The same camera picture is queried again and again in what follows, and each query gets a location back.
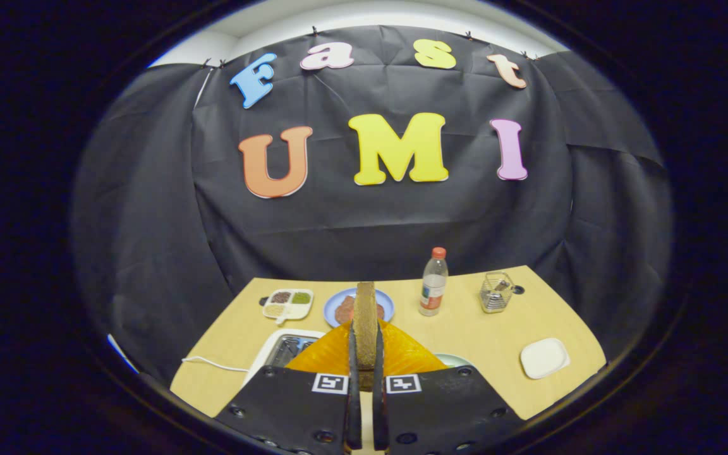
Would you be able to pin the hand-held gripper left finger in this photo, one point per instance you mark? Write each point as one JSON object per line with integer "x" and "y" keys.
{"x": 288, "y": 404}

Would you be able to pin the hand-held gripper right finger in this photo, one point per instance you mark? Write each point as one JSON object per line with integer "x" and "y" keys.
{"x": 440, "y": 404}

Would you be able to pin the brown bread slice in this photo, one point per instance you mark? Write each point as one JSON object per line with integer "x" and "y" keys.
{"x": 365, "y": 322}

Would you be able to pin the pale green round plate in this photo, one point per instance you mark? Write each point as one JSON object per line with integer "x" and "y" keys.
{"x": 455, "y": 360}

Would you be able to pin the white toaster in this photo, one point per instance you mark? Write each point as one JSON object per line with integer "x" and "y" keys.
{"x": 269, "y": 354}

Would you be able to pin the white divided condiment tray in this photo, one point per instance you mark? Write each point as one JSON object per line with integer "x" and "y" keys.
{"x": 287, "y": 304}

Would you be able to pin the reddish brown meat slice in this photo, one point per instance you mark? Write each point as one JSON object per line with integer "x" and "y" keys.
{"x": 343, "y": 311}

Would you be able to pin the blue round plate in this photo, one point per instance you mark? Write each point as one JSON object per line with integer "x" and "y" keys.
{"x": 332, "y": 303}

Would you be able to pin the white square plate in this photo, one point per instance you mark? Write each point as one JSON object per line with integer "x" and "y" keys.
{"x": 544, "y": 358}

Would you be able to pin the clear plastic water bottle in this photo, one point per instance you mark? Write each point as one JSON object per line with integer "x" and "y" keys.
{"x": 432, "y": 287}

